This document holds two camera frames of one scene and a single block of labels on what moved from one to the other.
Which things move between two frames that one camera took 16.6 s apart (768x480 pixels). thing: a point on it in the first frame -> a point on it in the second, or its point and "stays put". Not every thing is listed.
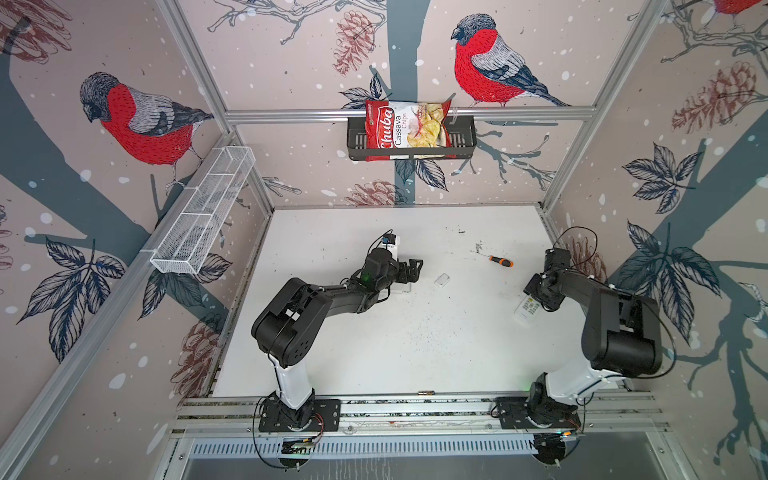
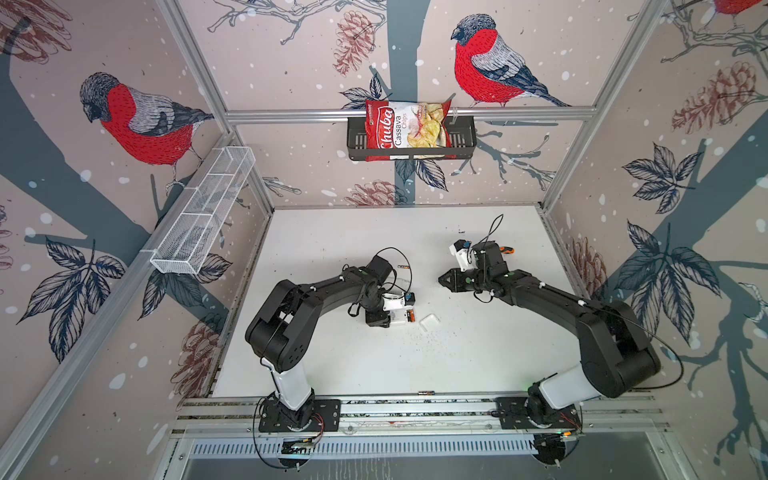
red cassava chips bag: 407,124 stays put
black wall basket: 463,136 stays put
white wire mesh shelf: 197,212 stays put
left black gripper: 412,272 -> 380,318
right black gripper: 529,287 -> 455,288
